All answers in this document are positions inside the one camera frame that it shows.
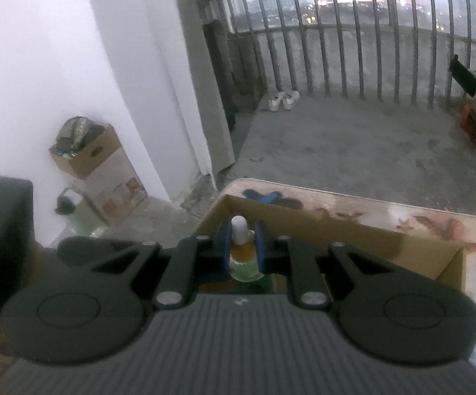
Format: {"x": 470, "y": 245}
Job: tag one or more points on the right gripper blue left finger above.
{"x": 223, "y": 245}

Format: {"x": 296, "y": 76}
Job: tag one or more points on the small cardboard box with junk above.
{"x": 82, "y": 145}

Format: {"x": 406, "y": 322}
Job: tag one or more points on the green white small bottle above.
{"x": 243, "y": 261}

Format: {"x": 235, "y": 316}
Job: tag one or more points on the printed appliance carton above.
{"x": 114, "y": 188}

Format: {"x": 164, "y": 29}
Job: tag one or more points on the metal balcony railing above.
{"x": 397, "y": 49}

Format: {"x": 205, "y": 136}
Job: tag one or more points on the white sneaker left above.
{"x": 275, "y": 102}

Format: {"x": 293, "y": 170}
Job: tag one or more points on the open cardboard box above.
{"x": 441, "y": 261}

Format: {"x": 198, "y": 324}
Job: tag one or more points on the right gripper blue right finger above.
{"x": 262, "y": 243}

